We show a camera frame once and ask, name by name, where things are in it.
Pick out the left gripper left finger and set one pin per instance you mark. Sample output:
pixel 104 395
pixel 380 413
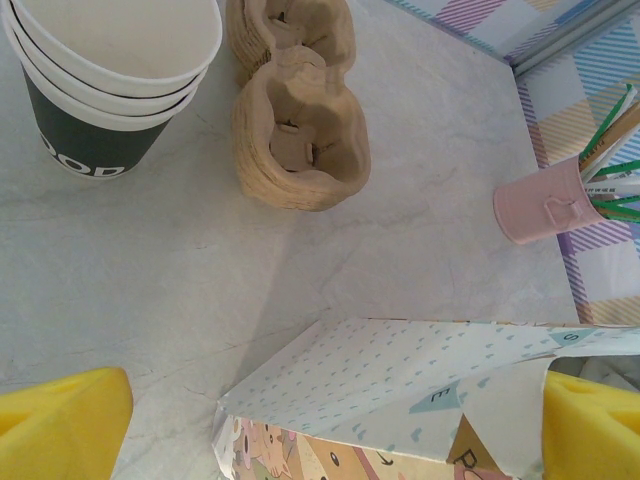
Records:
pixel 60 425

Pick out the pink metal bucket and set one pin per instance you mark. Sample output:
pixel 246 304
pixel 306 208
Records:
pixel 540 210

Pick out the black paper coffee cup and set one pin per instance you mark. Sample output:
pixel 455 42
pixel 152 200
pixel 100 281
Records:
pixel 85 145
pixel 115 92

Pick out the animal print paper gift bag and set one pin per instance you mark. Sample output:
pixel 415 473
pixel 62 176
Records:
pixel 375 390

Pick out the aluminium frame post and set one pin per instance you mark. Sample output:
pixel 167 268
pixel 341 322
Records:
pixel 560 42

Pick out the green white wrapped straw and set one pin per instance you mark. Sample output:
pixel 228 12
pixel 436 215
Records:
pixel 610 127

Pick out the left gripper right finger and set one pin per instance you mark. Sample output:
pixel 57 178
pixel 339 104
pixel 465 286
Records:
pixel 595 430

